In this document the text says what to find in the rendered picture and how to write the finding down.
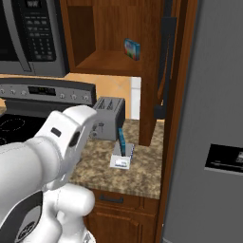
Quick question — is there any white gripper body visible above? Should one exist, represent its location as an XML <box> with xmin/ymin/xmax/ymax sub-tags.
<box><xmin>62</xmin><ymin>104</ymin><xmax>98</xmax><ymax>131</ymax></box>

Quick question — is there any white grey digital scale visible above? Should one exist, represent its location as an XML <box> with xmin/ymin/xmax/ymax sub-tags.
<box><xmin>109</xmin><ymin>142</ymin><xmax>136</xmax><ymax>171</ymax></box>

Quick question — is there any brown wooden cabinet door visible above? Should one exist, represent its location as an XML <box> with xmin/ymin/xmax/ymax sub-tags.
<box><xmin>139</xmin><ymin>0</ymin><xmax>174</xmax><ymax>147</ymax></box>

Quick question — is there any blue boxed food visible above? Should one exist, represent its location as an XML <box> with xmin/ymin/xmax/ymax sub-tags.
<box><xmin>123</xmin><ymin>38</ymin><xmax>141</xmax><ymax>62</ymax></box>

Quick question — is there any grey toaster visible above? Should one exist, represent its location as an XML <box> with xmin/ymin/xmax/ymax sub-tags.
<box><xmin>90</xmin><ymin>96</ymin><xmax>126</xmax><ymax>142</ymax></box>

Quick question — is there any teal upright flat box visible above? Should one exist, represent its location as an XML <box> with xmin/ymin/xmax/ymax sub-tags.
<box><xmin>117</xmin><ymin>126</ymin><xmax>127</xmax><ymax>158</ymax></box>

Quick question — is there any black and silver stove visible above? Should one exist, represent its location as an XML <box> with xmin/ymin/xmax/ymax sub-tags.
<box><xmin>0</xmin><ymin>77</ymin><xmax>98</xmax><ymax>147</ymax></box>

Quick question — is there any silver black microwave oven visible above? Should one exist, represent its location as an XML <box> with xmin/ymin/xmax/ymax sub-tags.
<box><xmin>0</xmin><ymin>0</ymin><xmax>70</xmax><ymax>78</ymax></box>

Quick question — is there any brown wooden tall side panel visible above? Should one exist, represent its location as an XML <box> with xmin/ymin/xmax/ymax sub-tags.
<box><xmin>154</xmin><ymin>0</ymin><xmax>199</xmax><ymax>243</ymax></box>

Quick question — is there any brown wooden drawer front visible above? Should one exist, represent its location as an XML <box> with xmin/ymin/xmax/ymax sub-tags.
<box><xmin>89</xmin><ymin>188</ymin><xmax>160</xmax><ymax>216</ymax></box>

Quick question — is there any brown wooden cupboard door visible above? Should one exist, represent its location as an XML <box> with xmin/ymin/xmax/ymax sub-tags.
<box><xmin>83</xmin><ymin>204</ymin><xmax>159</xmax><ymax>243</ymax></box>

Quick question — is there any grey fridge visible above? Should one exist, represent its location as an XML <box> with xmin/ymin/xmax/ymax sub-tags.
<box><xmin>160</xmin><ymin>0</ymin><xmax>243</xmax><ymax>243</ymax></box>

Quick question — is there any brown wooden wall cabinet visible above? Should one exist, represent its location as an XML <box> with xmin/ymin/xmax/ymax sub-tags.
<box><xmin>59</xmin><ymin>0</ymin><xmax>165</xmax><ymax>78</ymax></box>

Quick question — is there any black drawer handle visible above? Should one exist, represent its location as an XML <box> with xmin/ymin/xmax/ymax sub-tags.
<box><xmin>98</xmin><ymin>194</ymin><xmax>125</xmax><ymax>205</ymax></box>

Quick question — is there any grey microwave door handle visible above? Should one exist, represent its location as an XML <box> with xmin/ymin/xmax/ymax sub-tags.
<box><xmin>2</xmin><ymin>0</ymin><xmax>33</xmax><ymax>73</ymax></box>

